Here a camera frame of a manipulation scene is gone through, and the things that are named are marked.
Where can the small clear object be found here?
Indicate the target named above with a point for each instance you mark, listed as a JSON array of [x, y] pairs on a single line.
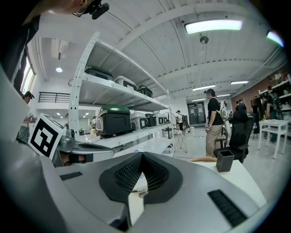
[[141, 193]]

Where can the black balcony railing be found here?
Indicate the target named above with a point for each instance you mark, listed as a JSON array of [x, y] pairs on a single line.
[[54, 97]]

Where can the ceiling light strip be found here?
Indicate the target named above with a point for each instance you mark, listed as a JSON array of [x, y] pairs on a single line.
[[204, 87], [239, 82]]

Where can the small white side table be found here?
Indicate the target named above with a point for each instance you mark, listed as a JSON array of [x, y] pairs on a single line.
[[272, 129]]

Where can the black square pen holder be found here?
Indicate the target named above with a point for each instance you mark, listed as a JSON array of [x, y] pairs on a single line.
[[224, 162]]

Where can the person's black shirt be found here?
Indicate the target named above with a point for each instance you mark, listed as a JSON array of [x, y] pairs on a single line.
[[16, 50]]

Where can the long ceiling light panel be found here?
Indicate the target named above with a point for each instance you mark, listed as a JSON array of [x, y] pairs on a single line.
[[275, 38], [213, 26]]

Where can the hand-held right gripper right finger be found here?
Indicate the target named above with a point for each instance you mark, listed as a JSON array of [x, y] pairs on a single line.
[[193, 195]]

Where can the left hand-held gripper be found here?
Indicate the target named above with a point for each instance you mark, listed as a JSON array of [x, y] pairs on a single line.
[[44, 136]]

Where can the tan wooden curved piece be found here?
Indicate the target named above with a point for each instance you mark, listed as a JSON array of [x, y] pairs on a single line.
[[202, 159]]

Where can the white wall shelf unit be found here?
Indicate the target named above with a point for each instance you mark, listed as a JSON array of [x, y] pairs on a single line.
[[282, 95]]

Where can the round ceiling light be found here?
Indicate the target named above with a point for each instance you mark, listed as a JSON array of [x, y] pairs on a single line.
[[59, 69]]

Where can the black double door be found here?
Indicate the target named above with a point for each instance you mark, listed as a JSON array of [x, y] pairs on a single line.
[[196, 113]]

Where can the white metal shelf rack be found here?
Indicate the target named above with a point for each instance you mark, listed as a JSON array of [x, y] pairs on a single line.
[[106, 91]]

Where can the large green lid black box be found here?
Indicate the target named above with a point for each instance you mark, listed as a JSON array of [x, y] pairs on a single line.
[[113, 121]]

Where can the green lid storage box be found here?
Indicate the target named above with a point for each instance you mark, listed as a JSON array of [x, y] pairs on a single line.
[[98, 72], [145, 91], [151, 120]]

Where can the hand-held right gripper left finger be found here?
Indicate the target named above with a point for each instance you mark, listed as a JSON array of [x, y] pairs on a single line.
[[91, 191]]

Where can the black head-mounted camera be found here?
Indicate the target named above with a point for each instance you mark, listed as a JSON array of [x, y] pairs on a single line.
[[97, 10]]

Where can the black mesh office chair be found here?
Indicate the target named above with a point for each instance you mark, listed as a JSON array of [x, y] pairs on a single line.
[[241, 134]]

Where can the person's head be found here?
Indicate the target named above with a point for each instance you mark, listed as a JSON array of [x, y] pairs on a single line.
[[68, 5]]

